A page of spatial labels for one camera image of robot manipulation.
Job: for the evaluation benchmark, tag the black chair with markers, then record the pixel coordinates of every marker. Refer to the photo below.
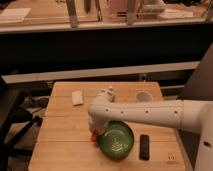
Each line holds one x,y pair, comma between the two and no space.
11,113

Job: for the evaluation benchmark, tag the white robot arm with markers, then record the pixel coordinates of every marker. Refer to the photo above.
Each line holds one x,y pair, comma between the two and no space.
194,116

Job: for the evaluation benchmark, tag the green ceramic bowl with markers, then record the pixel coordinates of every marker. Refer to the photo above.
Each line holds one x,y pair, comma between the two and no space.
118,140

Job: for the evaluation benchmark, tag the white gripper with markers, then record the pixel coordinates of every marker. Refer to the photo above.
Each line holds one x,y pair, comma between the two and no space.
97,125

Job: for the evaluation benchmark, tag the black rectangular remote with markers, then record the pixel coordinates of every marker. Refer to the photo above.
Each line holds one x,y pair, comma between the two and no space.
144,153

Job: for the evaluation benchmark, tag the white small bottle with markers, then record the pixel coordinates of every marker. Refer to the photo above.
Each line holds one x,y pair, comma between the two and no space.
110,90

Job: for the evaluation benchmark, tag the wooden table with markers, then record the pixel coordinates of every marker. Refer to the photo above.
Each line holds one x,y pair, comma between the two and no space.
64,143

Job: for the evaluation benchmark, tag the white folded cloth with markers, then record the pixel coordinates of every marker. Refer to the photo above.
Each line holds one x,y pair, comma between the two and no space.
77,98

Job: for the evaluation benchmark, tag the red pepper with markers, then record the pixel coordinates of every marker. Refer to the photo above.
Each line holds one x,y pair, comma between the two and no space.
94,136

